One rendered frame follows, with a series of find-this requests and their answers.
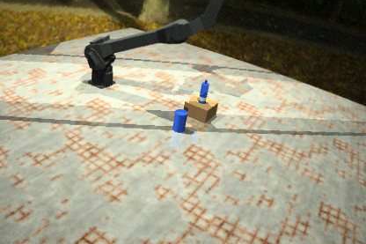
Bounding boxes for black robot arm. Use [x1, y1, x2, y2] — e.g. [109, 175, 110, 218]
[84, 0, 224, 89]

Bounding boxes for tan square block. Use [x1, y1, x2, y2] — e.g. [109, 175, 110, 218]
[184, 94, 219, 123]

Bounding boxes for blue marker cap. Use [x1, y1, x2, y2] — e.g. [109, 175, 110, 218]
[172, 109, 187, 133]

